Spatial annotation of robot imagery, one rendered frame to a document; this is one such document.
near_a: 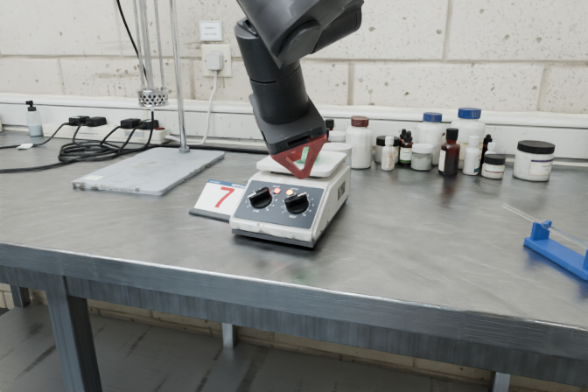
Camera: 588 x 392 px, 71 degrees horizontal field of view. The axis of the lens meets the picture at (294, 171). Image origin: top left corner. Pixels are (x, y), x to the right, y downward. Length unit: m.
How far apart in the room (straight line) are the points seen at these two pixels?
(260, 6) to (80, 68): 1.14
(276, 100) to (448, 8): 0.72
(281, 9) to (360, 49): 0.76
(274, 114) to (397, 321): 0.26
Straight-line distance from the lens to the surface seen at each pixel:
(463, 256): 0.59
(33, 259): 0.69
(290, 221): 0.57
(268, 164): 0.63
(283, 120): 0.45
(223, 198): 0.69
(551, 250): 0.64
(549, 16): 1.12
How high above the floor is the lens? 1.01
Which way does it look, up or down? 17 degrees down
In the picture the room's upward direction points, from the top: straight up
